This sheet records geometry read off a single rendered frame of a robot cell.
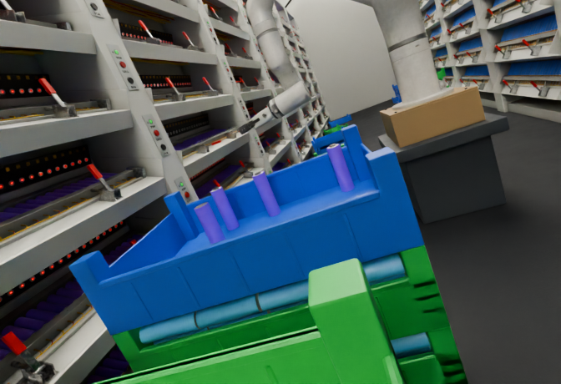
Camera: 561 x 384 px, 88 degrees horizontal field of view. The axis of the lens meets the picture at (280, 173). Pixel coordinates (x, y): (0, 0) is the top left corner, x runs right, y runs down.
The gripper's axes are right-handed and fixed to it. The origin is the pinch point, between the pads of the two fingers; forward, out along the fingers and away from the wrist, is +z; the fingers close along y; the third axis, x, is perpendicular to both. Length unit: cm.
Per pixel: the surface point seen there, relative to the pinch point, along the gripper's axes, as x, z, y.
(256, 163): -17.0, 10.8, 15.7
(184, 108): 15.2, 3.5, -28.9
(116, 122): 15, 4, -60
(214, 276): -13, -31, -101
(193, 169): -3.9, 6.7, -39.3
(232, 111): 10.9, 7.3, 16.0
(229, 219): -13, -25, -85
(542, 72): -49, -123, 50
